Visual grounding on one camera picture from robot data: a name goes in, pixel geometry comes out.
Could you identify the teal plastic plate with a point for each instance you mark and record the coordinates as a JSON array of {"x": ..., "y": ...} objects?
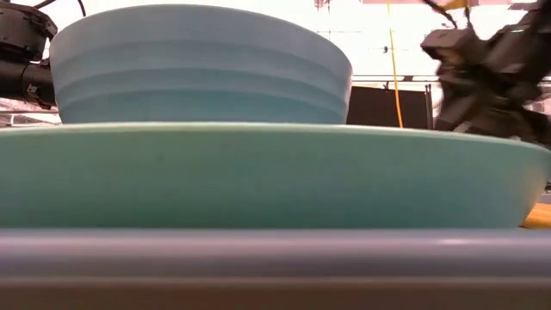
[{"x": 275, "y": 176}]

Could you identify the blue plastic bowl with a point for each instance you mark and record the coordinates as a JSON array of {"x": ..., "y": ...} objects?
[{"x": 198, "y": 64}]

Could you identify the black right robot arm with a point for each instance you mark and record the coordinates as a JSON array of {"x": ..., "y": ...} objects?
[{"x": 525, "y": 39}]

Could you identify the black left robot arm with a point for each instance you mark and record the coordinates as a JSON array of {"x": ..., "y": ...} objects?
[{"x": 21, "y": 82}]

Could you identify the blue plastic tray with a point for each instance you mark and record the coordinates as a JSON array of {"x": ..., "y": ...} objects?
[{"x": 275, "y": 254}]

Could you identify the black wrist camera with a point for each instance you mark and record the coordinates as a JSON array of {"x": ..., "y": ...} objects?
[{"x": 452, "y": 43}]

